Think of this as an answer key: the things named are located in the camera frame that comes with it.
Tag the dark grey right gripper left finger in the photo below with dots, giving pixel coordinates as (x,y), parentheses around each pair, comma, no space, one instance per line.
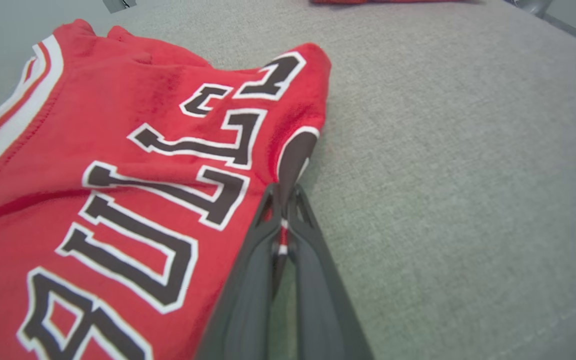
(245,300)

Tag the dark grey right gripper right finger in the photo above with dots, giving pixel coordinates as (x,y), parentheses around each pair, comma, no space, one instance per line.
(318,310)

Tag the red and white jersey shirt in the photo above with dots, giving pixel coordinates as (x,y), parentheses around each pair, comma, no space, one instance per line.
(93,90)

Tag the red shorts with white waistband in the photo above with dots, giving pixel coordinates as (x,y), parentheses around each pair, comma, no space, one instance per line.
(368,1)

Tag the grey metal frame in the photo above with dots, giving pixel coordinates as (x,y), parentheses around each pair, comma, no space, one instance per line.
(533,5)

